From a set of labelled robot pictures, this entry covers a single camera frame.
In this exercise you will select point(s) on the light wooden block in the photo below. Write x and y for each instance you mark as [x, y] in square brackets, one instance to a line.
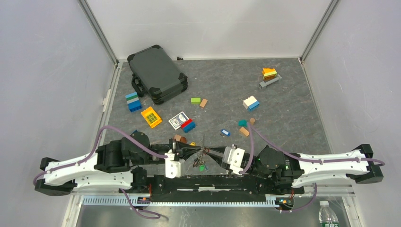
[177, 138]

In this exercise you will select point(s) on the plastic water bottle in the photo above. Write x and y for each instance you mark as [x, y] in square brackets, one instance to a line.
[327, 216]

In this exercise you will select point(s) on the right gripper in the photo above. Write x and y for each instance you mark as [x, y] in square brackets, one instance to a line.
[217, 159]

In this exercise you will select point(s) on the black hard case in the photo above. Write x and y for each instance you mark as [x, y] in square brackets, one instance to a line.
[155, 73]

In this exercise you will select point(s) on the red blue lego block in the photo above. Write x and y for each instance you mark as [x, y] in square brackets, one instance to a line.
[188, 125]

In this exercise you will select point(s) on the playing card box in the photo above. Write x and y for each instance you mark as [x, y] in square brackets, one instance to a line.
[178, 120]

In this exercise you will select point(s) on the blue green white lego stack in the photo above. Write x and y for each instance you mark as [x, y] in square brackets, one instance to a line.
[133, 102]

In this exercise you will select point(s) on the grey lego piece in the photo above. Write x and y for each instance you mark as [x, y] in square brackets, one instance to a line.
[264, 84]

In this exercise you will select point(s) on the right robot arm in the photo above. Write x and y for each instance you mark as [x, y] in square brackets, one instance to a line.
[281, 171]

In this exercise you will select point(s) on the metal keyring plate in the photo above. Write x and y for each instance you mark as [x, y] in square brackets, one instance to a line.
[201, 160]

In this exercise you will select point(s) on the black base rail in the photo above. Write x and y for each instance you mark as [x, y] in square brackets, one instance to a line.
[209, 188]

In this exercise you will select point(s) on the white blue lego block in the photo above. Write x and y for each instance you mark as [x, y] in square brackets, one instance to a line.
[251, 103]

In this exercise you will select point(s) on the teal wooden block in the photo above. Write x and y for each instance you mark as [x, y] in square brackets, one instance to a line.
[242, 123]

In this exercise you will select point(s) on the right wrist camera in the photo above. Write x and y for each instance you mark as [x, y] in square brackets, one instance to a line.
[234, 160]

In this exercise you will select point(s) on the green lego brick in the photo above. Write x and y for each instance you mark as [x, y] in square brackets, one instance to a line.
[195, 100]

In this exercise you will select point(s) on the white cable duct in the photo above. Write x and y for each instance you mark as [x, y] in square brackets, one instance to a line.
[137, 201]

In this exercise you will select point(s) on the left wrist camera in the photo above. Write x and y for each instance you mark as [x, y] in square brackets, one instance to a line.
[173, 165]

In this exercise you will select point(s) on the green key tag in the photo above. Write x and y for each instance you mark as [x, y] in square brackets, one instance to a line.
[202, 168]

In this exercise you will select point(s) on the orange wooden block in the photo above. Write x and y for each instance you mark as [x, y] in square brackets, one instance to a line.
[244, 131]

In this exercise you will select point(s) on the tan wooden block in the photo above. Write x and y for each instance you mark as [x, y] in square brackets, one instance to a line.
[203, 103]

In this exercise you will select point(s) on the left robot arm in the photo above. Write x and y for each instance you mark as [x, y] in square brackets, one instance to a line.
[116, 166]

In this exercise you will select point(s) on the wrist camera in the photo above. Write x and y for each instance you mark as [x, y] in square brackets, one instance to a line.
[234, 160]
[173, 165]

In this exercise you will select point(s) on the yellow lego plate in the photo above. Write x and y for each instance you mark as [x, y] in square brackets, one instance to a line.
[151, 117]

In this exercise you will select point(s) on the blue key tag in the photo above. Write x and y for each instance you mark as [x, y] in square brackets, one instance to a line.
[224, 133]

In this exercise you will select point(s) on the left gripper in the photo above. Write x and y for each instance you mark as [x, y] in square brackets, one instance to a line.
[187, 149]

